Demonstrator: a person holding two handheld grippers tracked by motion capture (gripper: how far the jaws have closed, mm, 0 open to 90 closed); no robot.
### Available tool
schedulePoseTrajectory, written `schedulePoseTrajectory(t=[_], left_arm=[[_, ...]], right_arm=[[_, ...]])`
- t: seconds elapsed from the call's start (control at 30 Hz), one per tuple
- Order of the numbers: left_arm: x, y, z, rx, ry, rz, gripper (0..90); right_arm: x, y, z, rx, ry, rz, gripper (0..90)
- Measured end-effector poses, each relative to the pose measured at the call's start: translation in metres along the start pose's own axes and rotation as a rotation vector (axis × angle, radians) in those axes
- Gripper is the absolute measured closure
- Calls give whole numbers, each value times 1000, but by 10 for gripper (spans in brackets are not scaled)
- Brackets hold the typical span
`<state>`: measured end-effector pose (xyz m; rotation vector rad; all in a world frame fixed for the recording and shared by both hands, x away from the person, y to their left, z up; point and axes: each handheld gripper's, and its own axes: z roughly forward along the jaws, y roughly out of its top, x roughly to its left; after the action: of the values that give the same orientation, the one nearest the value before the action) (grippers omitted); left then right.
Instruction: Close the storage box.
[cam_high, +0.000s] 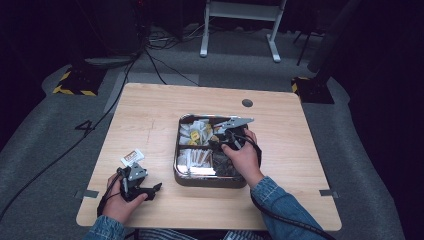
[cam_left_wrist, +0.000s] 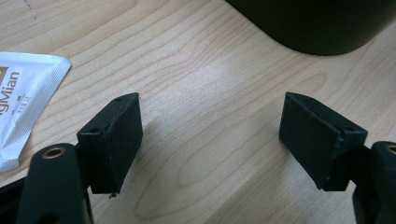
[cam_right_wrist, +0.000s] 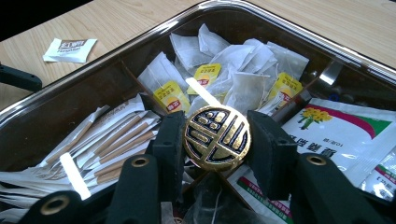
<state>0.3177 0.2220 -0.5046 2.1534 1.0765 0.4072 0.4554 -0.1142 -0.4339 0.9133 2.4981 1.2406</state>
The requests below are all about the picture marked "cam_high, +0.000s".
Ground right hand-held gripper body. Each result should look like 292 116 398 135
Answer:
213 115 258 152

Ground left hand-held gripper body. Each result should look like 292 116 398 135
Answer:
115 162 149 203

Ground white packet with brown label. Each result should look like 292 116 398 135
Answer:
119 148 146 168

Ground divided square metal tray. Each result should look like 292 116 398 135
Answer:
172 113 254 190

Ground person's left hand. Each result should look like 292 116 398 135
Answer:
101 173 149 225

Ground person's right hand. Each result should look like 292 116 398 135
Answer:
220 128 265 190

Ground pile of dark shiny packets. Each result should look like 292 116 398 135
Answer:
212 150 242 178

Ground pile of white yellow packets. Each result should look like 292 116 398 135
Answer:
178 118 215 147

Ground row of white brown sticks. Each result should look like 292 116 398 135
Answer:
176 148 214 170

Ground grey tape strip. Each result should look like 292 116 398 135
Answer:
74 189 100 200
318 188 340 199

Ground person's striped clothing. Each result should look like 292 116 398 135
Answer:
134 228 272 240

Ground black yellow striped stand base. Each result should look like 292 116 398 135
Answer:
52 67 108 98
290 76 336 105

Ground black tripod legs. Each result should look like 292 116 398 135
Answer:
292 29 326 67

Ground grey oval stand base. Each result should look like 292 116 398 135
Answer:
83 54 138 70

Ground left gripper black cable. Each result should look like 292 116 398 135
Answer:
96 167 127 218

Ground long black floor cable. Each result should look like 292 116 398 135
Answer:
0 54 143 222

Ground thin black floor cable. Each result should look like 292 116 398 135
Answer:
144 49 201 88

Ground tangle of floor cables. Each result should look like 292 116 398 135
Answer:
145 22 214 52

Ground white metal stand frame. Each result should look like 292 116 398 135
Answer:
199 0 289 64

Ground black slanted stand post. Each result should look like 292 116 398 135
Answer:
306 0 365 84

